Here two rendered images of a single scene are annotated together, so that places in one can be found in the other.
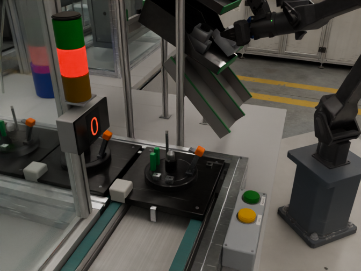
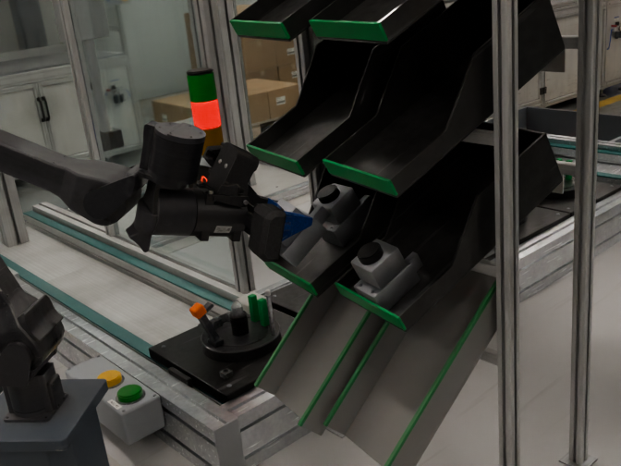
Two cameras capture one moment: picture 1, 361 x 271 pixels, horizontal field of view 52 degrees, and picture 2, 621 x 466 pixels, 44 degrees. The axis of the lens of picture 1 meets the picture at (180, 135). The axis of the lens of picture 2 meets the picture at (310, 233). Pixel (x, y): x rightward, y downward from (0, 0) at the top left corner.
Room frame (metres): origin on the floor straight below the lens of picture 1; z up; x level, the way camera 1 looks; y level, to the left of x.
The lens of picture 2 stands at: (1.55, -0.91, 1.60)
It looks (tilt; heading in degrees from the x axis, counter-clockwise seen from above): 20 degrees down; 122
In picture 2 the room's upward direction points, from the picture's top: 6 degrees counter-clockwise
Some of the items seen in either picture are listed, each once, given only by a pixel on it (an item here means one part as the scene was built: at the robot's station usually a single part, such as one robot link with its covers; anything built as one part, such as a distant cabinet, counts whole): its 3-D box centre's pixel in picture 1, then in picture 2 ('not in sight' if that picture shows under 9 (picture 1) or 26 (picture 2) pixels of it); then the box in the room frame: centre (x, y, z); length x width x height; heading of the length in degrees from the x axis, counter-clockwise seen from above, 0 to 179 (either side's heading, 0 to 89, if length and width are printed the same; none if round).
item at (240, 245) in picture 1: (245, 226); (113, 397); (0.65, -0.15, 0.93); 0.21 x 0.07 x 0.06; 162
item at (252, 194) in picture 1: (251, 198); (130, 395); (0.72, -0.17, 0.96); 0.04 x 0.04 x 0.02
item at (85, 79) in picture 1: (76, 85); (210, 140); (0.65, 0.20, 1.28); 0.05 x 0.05 x 0.05
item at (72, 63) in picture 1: (72, 59); (206, 113); (0.65, 0.20, 1.33); 0.05 x 0.05 x 0.05
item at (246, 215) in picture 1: (246, 216); (109, 380); (0.65, -0.15, 0.96); 0.04 x 0.04 x 0.02
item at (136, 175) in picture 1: (171, 178); (242, 347); (0.80, 0.02, 0.96); 0.24 x 0.24 x 0.02; 72
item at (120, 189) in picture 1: (121, 190); (252, 306); (0.73, 0.15, 0.97); 0.05 x 0.05 x 0.04; 72
